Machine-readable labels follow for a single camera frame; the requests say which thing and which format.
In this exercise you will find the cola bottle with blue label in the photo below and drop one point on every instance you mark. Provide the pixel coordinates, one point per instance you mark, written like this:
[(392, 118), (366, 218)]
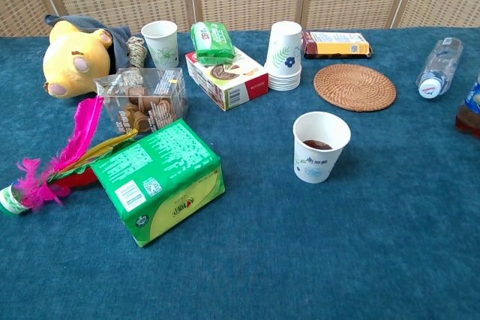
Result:
[(470, 117)]

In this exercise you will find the white paper cup with drink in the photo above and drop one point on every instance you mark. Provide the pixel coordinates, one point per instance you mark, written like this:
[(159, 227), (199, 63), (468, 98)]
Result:
[(318, 164)]

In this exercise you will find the paper cup with flower print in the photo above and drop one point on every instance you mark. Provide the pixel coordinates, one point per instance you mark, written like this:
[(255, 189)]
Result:
[(162, 48)]

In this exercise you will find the white chocolate cookie box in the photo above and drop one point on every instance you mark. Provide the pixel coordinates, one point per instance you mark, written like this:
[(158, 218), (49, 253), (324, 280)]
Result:
[(232, 84)]

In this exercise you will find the green cardboard box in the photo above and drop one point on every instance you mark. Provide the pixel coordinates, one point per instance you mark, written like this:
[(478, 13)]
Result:
[(161, 181)]

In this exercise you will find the stack of white paper cups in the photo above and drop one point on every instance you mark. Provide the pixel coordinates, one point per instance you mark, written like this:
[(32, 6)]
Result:
[(284, 57)]

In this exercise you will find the green wet wipes pack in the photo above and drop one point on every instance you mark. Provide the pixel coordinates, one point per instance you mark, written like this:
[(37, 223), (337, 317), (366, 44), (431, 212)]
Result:
[(212, 42)]

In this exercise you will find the clear plastic box of cookies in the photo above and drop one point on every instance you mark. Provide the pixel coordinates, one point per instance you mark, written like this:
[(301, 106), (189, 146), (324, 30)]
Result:
[(144, 102)]

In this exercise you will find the round woven rattan coaster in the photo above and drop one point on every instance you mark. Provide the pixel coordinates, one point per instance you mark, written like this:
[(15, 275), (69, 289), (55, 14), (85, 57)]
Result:
[(354, 87)]

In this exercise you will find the blue table cloth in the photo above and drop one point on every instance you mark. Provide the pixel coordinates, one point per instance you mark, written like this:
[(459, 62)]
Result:
[(300, 252)]

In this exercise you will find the orange and brown biscuit pack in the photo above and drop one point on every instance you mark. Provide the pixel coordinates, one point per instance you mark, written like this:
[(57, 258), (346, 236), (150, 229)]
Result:
[(335, 45)]

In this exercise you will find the dark grey cloth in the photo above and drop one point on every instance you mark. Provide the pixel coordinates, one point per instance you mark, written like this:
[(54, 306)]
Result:
[(120, 44)]

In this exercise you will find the pink feather shuttlecock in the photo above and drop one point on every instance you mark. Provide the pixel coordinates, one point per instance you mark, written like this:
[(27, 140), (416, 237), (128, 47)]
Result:
[(80, 136)]

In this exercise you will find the yellow plush toy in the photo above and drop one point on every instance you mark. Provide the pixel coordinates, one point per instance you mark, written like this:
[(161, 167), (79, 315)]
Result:
[(75, 63)]

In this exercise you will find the clear plastic water bottle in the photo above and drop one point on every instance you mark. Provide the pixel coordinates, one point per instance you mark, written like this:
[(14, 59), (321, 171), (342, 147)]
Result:
[(440, 69)]

